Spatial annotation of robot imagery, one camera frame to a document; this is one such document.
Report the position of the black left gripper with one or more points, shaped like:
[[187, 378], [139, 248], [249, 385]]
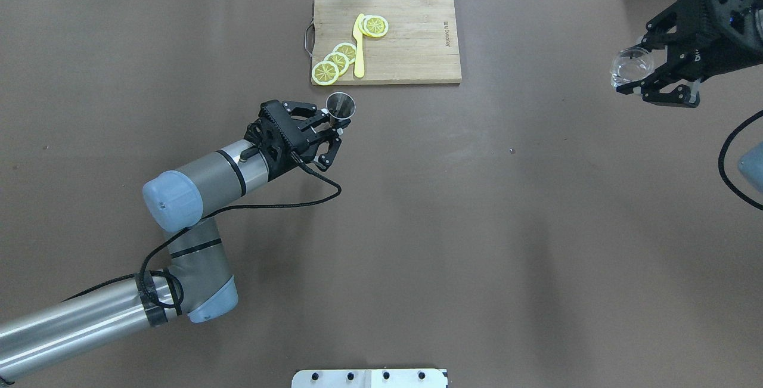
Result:
[[296, 145]]

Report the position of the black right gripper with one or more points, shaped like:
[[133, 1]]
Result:
[[710, 59]]

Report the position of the clear glass measuring cup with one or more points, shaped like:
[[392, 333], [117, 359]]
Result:
[[631, 65]]

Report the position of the steel double jigger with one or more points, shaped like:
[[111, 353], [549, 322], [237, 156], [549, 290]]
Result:
[[341, 107]]

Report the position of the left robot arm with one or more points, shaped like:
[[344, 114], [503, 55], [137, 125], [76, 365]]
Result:
[[187, 274]]

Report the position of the lower lemon slice of row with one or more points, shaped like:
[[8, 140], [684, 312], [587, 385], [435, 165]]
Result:
[[325, 73]]

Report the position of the lemon slice of row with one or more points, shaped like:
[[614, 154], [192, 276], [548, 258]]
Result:
[[340, 60], [347, 49], [325, 73]]

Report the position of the middle lemon slice of row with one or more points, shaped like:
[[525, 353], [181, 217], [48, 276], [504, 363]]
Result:
[[340, 60]]

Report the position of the yellow plastic knife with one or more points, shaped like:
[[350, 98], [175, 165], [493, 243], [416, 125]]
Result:
[[358, 35]]

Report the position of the upper lemon slice of row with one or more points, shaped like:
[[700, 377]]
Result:
[[347, 49]]

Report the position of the lemon slice near blade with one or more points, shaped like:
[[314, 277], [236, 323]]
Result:
[[374, 26]]

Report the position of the wooden cutting board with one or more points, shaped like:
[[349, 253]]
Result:
[[420, 48]]

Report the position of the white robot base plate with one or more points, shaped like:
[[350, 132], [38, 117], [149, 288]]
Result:
[[379, 377]]

